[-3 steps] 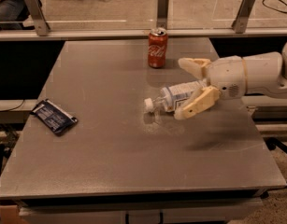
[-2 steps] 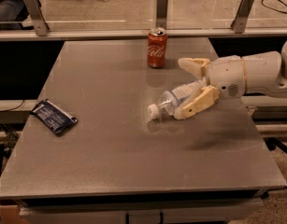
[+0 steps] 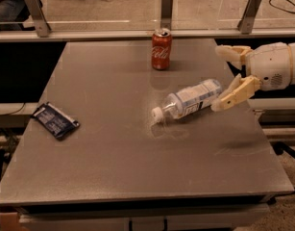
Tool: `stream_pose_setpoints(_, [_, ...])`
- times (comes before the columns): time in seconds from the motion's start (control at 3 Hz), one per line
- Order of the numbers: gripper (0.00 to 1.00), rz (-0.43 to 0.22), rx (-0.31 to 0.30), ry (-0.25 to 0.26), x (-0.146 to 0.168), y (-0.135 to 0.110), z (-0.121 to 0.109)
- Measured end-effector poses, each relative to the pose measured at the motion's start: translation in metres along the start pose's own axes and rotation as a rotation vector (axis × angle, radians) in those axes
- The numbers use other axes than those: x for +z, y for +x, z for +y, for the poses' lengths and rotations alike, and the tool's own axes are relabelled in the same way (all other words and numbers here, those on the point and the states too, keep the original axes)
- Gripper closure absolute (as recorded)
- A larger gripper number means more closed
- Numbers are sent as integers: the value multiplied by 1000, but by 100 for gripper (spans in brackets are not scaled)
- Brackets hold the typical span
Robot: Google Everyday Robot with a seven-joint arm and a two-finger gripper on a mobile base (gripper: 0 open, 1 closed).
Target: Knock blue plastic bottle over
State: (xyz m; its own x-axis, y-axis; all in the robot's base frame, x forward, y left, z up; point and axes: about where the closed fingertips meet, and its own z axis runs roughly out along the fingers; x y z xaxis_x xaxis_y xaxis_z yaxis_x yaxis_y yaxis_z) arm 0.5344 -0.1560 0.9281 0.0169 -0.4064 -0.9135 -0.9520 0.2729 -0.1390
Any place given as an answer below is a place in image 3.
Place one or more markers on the cardboard box under table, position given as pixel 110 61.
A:
pixel 9 220

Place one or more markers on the metal rail behind table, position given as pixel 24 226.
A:
pixel 17 36

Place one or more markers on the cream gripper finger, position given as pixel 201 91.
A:
pixel 236 55
pixel 239 90

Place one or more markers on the left metal bracket post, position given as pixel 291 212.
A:
pixel 42 27

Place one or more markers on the metal bracket post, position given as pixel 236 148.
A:
pixel 246 23
pixel 166 10
pixel 42 27

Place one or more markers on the clear plastic water bottle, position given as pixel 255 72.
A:
pixel 187 101

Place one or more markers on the dark blue snack bag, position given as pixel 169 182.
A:
pixel 56 122

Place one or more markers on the orange cola can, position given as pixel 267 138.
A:
pixel 161 48

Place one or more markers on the seated person in jeans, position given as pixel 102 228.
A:
pixel 7 5

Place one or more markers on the right metal bracket post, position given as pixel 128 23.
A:
pixel 246 23

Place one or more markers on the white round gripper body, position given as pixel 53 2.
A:
pixel 269 66

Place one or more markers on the middle metal bracket post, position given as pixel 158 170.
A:
pixel 166 10

